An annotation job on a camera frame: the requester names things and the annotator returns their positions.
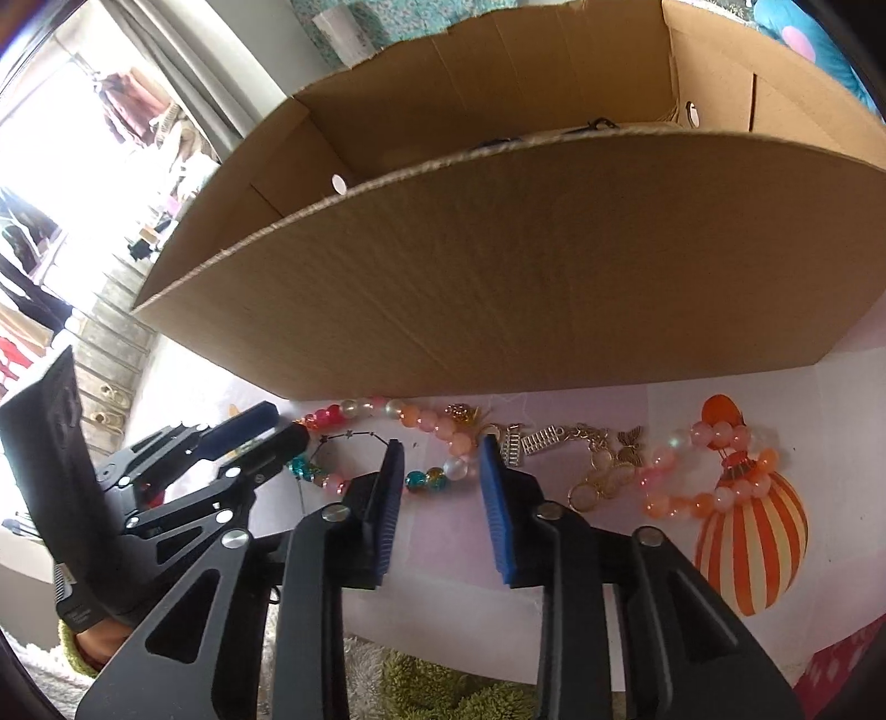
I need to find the grey curtain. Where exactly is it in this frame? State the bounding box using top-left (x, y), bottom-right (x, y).
top-left (148, 0), bottom-right (306, 167)

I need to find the pink printed blanket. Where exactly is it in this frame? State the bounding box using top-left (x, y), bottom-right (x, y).
top-left (792, 626), bottom-right (886, 720)

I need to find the large cardboard box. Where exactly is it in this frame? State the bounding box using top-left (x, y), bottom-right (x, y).
top-left (131, 0), bottom-right (886, 403)

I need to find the teal floral wall cloth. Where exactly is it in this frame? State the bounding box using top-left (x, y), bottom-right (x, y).
top-left (287, 0), bottom-right (589, 70)

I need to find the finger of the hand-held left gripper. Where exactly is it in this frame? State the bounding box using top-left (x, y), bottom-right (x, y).
top-left (123, 422), bottom-right (312, 563)
top-left (95, 402), bottom-right (281, 489)

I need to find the rolled floral mat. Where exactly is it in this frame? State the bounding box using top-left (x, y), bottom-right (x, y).
top-left (311, 7), bottom-right (378, 70)

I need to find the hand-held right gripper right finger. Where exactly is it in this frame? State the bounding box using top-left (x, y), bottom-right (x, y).
top-left (481, 434), bottom-right (805, 720)

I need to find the pair of beige shoes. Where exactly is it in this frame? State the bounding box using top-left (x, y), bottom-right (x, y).
top-left (93, 384), bottom-right (132, 430)

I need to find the green plush mat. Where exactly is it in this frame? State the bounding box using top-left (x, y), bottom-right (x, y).
top-left (380, 647), bottom-right (548, 720)

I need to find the large multicolour bead bracelet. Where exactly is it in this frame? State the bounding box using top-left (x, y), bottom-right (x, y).
top-left (289, 396), bottom-right (482, 494)

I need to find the orange striped balloon sticker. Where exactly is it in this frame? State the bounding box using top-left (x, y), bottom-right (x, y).
top-left (694, 394), bottom-right (810, 617)

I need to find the hanging pink jacket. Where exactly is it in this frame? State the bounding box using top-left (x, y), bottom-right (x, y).
top-left (93, 69), bottom-right (174, 146)

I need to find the small pink orange bead bracelet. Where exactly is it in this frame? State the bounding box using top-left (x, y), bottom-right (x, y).
top-left (640, 420), bottom-right (780, 522)

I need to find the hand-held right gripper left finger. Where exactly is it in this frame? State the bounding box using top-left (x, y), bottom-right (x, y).
top-left (75, 438), bottom-right (406, 720)

